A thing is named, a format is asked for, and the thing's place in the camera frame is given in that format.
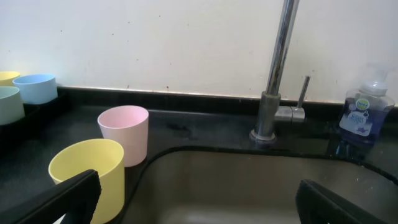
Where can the pale green cup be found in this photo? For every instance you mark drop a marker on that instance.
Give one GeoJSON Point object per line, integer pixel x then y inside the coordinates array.
{"type": "Point", "coordinates": [11, 105]}

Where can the blue cup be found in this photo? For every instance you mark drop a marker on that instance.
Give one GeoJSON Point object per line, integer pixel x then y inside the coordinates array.
{"type": "Point", "coordinates": [37, 90]}

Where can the black tray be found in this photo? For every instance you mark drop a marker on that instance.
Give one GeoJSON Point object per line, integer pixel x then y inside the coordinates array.
{"type": "Point", "coordinates": [40, 113]}

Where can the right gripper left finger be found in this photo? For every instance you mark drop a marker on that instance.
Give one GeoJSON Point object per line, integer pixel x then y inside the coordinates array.
{"type": "Point", "coordinates": [74, 193]}

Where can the steel tap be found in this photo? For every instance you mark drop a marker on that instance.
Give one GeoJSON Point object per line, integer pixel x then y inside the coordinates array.
{"type": "Point", "coordinates": [280, 56]}

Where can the steel sink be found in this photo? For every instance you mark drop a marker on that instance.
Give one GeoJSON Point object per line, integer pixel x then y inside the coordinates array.
{"type": "Point", "coordinates": [217, 186]}

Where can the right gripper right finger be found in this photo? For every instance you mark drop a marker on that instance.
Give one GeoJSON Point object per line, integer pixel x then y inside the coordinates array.
{"type": "Point", "coordinates": [323, 205]}

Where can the pink cup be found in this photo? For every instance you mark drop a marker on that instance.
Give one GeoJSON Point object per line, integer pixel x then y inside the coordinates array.
{"type": "Point", "coordinates": [124, 137]}

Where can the yellow cup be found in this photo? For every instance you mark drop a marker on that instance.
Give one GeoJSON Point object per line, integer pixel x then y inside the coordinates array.
{"type": "Point", "coordinates": [107, 161]}
{"type": "Point", "coordinates": [7, 77]}

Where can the blue soap bottle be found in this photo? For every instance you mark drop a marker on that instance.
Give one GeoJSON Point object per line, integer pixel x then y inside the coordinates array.
{"type": "Point", "coordinates": [363, 121]}

